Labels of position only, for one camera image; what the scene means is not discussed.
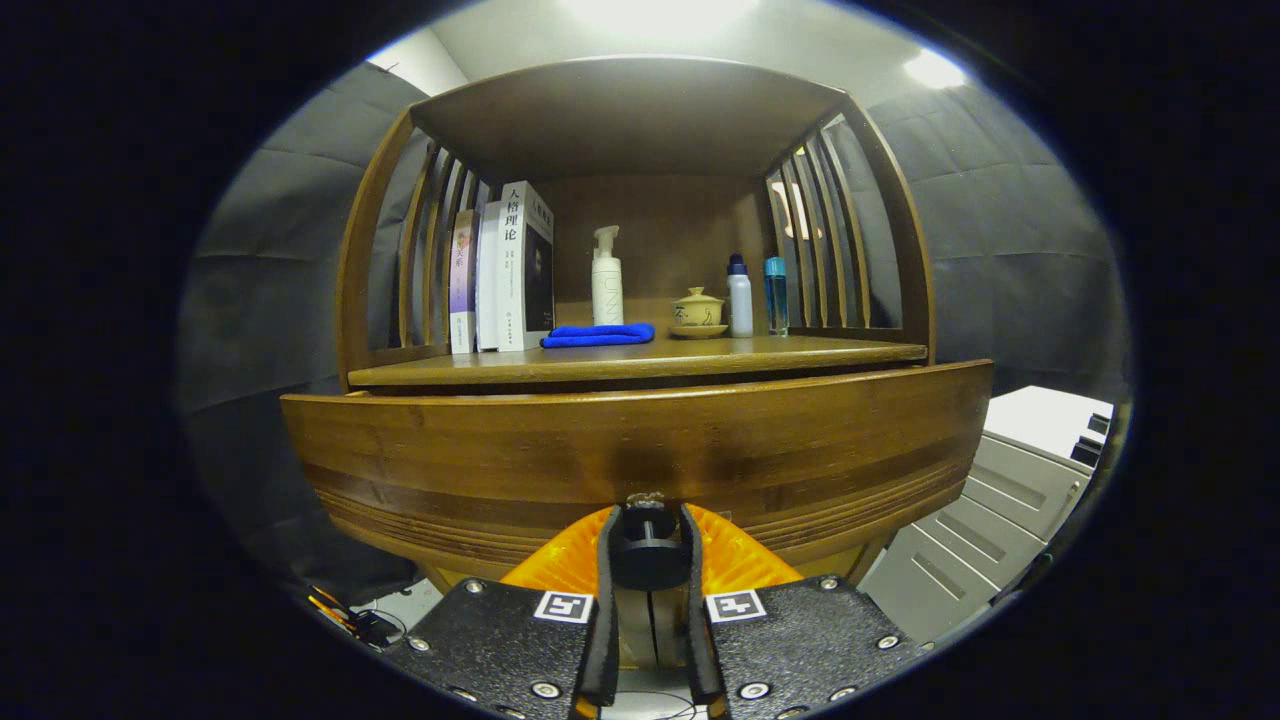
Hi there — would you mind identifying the blue cloth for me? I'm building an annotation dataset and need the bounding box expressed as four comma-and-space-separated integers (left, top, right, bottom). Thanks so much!
540, 322, 657, 349

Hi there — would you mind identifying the large ceiling light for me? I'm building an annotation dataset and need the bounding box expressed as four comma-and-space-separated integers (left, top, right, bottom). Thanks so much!
560, 0, 761, 31

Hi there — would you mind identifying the wooden cabinet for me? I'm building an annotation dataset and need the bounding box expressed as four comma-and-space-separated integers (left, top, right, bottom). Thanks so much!
335, 55, 938, 601

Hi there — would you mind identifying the clear blue bottle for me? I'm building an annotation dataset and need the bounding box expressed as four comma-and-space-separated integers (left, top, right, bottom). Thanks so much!
764, 256, 790, 337

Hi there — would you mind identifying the small ceiling light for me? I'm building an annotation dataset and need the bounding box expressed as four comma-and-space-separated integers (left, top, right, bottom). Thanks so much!
903, 48, 969, 91

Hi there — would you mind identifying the purple book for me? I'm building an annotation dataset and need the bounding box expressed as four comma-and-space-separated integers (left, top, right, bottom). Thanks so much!
449, 208, 479, 354

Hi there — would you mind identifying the wooden drawer with black knob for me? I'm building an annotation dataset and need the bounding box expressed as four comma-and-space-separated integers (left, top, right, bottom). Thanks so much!
280, 360, 996, 601

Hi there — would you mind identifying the thin white book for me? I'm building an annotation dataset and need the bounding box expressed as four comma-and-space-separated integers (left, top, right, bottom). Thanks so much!
475, 200, 504, 352

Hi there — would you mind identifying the white pump bottle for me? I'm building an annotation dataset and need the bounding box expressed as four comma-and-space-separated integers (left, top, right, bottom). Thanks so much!
591, 225, 625, 327

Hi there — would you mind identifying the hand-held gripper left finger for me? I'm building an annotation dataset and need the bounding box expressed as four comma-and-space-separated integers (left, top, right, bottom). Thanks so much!
385, 503, 623, 720

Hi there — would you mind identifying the orange and black tool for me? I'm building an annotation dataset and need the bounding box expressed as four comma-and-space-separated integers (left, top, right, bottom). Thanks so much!
305, 585, 406, 651

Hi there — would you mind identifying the beige lidded teacup with saucer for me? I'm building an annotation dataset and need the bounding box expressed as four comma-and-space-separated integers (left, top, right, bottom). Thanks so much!
668, 286, 730, 340

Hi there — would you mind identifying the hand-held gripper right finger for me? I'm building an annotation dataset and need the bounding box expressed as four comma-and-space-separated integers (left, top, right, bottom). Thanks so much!
680, 503, 926, 720

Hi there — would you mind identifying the white bottle with blue cap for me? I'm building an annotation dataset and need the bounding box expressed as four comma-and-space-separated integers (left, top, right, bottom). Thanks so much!
726, 253, 754, 338

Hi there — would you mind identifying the white filing cabinet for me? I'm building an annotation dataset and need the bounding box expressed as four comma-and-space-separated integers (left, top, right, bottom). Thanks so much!
860, 385, 1116, 646

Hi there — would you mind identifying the wooden countertop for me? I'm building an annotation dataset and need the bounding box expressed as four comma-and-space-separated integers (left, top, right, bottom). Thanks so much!
347, 335, 929, 389

